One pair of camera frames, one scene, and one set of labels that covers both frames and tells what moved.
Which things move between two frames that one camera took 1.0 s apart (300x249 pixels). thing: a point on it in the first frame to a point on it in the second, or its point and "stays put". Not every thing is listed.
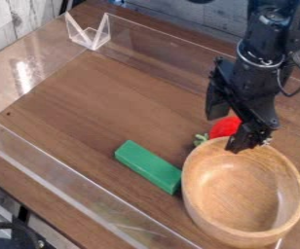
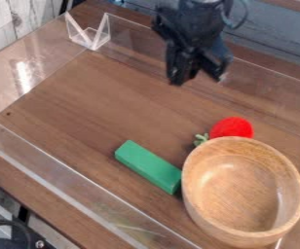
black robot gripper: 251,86 to 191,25
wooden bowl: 242,198 stays put
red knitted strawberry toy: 223,127 stays put
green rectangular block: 150,166 stays put
